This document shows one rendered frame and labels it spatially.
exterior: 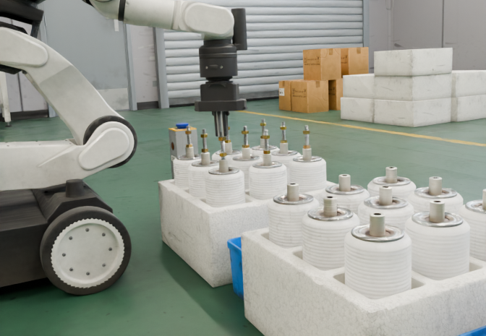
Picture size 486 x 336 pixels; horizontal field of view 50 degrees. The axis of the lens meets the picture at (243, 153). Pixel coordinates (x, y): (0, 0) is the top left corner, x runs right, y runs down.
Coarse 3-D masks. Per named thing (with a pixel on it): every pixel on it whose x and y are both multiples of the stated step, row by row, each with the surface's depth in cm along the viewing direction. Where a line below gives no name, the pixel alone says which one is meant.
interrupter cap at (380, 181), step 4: (384, 176) 111; (372, 180) 109; (376, 180) 109; (380, 180) 109; (384, 180) 109; (400, 180) 108; (404, 180) 107; (408, 180) 107; (380, 184) 105; (384, 184) 105; (388, 184) 104; (392, 184) 104; (396, 184) 104; (400, 184) 104; (404, 184) 104
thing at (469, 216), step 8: (464, 208) 87; (464, 216) 86; (472, 216) 85; (480, 216) 84; (472, 224) 85; (480, 224) 84; (472, 232) 85; (480, 232) 84; (472, 240) 85; (480, 240) 84; (472, 248) 85; (480, 248) 84; (472, 256) 85; (480, 256) 84
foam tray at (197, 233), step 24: (168, 192) 143; (312, 192) 131; (168, 216) 146; (192, 216) 127; (216, 216) 118; (240, 216) 121; (264, 216) 124; (168, 240) 149; (192, 240) 129; (216, 240) 119; (192, 264) 131; (216, 264) 120
